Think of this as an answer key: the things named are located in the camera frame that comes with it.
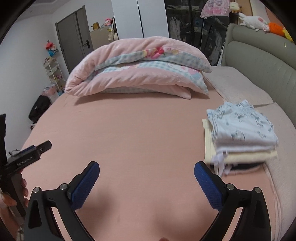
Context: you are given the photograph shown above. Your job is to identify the pink folded quilt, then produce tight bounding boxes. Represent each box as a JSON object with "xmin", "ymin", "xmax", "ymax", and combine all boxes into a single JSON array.
[{"xmin": 65, "ymin": 36, "xmax": 213, "ymax": 100}]

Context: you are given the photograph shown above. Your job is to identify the pink folded garment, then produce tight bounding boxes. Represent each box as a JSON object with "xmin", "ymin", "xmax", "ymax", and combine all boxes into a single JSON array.
[{"xmin": 228, "ymin": 166, "xmax": 267, "ymax": 178}]

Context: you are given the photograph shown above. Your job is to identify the white ribbon-trimmed garment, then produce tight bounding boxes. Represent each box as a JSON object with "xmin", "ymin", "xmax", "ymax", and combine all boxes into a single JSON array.
[{"xmin": 211, "ymin": 151, "xmax": 231, "ymax": 176}]

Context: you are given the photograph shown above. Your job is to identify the white shelf rack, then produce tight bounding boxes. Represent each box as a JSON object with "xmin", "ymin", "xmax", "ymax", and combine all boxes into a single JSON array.
[{"xmin": 43, "ymin": 58, "xmax": 66, "ymax": 93}]

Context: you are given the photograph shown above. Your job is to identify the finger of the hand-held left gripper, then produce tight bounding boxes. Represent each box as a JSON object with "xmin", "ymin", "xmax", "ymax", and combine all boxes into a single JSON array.
[
  {"xmin": 20, "ymin": 144, "xmax": 36, "ymax": 154},
  {"xmin": 35, "ymin": 140, "xmax": 52, "ymax": 154}
]

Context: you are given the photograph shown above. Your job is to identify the person's left hand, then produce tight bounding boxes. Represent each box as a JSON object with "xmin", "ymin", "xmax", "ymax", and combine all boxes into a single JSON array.
[{"xmin": 0, "ymin": 178, "xmax": 28, "ymax": 223}]

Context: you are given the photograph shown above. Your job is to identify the orange carrot plush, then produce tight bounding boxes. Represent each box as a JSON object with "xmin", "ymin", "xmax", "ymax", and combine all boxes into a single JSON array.
[{"xmin": 268, "ymin": 22, "xmax": 286, "ymax": 37}]

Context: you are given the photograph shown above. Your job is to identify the white rabbit plush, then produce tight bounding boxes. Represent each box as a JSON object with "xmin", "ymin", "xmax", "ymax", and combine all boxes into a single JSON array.
[{"xmin": 238, "ymin": 13, "xmax": 270, "ymax": 32}]

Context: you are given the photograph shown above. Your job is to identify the grey door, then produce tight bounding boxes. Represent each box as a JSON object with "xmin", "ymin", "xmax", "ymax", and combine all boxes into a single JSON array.
[{"xmin": 55, "ymin": 7, "xmax": 93, "ymax": 75}]

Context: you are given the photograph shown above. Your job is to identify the dark glass wardrobe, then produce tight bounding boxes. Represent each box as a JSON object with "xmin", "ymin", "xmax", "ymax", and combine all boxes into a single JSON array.
[{"xmin": 165, "ymin": 0, "xmax": 232, "ymax": 66}]

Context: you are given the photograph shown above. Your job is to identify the beige cabinet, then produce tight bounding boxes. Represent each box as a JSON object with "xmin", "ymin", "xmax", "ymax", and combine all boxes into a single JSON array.
[{"xmin": 89, "ymin": 27, "xmax": 114, "ymax": 50}]

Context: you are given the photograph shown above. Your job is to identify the dark folded garment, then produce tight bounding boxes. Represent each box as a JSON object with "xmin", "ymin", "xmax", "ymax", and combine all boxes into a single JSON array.
[{"xmin": 229, "ymin": 162, "xmax": 264, "ymax": 174}]

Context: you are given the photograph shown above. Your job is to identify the pale yellow plush toy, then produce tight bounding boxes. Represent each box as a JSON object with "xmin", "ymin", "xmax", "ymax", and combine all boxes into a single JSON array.
[{"xmin": 229, "ymin": 1, "xmax": 242, "ymax": 13}]

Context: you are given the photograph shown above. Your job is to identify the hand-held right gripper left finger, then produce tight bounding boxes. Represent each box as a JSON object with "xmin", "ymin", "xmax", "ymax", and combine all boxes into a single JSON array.
[{"xmin": 23, "ymin": 161, "xmax": 100, "ymax": 241}]

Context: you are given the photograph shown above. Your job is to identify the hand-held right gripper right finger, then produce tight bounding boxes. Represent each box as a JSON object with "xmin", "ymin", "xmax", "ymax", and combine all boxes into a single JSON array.
[{"xmin": 194, "ymin": 161, "xmax": 270, "ymax": 241}]

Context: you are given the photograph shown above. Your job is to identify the white wardrobe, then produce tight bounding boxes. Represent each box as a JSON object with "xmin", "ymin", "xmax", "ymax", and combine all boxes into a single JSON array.
[{"xmin": 111, "ymin": 0, "xmax": 169, "ymax": 40}]

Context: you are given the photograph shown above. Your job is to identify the red plush toy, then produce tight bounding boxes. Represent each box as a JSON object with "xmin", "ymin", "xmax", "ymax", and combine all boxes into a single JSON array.
[{"xmin": 45, "ymin": 40, "xmax": 58, "ymax": 57}]

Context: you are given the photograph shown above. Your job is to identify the black backpack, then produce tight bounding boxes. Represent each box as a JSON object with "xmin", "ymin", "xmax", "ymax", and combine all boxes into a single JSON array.
[{"xmin": 28, "ymin": 95, "xmax": 52, "ymax": 124}]

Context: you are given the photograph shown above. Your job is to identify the light blue printed pants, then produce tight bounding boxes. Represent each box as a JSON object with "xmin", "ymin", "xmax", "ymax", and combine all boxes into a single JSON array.
[{"xmin": 206, "ymin": 100, "xmax": 279, "ymax": 149}]

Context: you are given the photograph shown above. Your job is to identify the pink printed hanging garment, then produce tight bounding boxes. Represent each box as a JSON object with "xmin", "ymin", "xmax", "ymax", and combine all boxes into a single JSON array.
[{"xmin": 200, "ymin": 0, "xmax": 228, "ymax": 18}]

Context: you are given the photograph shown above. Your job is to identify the yellow sponge plush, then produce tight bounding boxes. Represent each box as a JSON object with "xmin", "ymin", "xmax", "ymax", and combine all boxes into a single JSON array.
[{"xmin": 282, "ymin": 29, "xmax": 295, "ymax": 42}]

